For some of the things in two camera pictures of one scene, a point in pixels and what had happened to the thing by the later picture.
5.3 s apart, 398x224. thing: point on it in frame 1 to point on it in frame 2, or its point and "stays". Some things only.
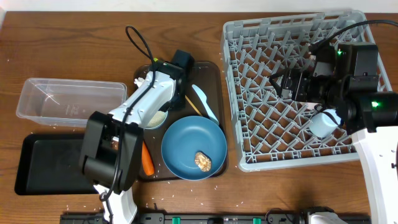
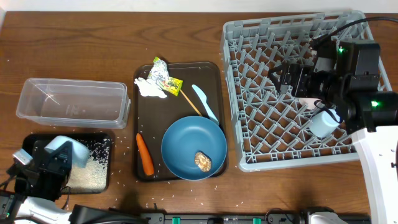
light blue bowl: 158,119 to 80,152
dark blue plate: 187,136 stays
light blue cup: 322,124 stays
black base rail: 217,218 stays
